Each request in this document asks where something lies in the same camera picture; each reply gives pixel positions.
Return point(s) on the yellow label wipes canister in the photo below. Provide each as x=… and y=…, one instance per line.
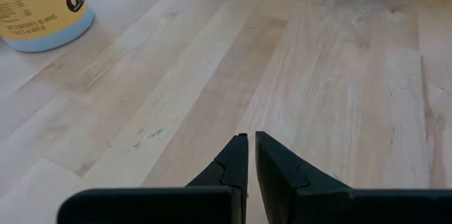
x=39, y=5

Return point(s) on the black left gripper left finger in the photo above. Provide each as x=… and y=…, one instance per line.
x=176, y=206

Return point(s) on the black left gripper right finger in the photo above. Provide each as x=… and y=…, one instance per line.
x=318, y=206

